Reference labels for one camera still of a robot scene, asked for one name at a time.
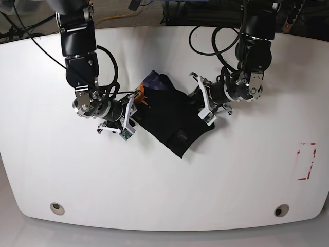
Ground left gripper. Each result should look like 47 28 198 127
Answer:
188 72 232 115

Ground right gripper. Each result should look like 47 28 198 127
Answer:
96 93 137 134

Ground black T-shirt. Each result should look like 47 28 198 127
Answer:
133 70 214 158

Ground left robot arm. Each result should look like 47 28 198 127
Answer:
189 1 280 112

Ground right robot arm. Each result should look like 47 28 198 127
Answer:
48 1 136 140

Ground left table grommet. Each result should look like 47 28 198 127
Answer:
50 202 65 216

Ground table grommet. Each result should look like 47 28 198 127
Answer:
50 202 65 216
274 204 289 218

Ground red tape marking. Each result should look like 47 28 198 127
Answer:
295 142 317 181

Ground black tripod legs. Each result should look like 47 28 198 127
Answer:
1 12 55 44

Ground right table grommet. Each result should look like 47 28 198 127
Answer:
274 204 289 218

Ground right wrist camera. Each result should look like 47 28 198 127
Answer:
119 126 135 141

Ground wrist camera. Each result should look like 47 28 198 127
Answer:
198 108 217 126
119 126 135 141

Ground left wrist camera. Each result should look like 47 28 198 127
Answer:
198 108 217 126

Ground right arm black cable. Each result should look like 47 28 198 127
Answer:
96 45 137 100

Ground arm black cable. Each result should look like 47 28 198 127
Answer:
189 25 245 75
96 45 137 100

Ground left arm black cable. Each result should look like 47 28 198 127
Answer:
189 25 245 75

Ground yellow cable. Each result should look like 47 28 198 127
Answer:
99 11 137 24

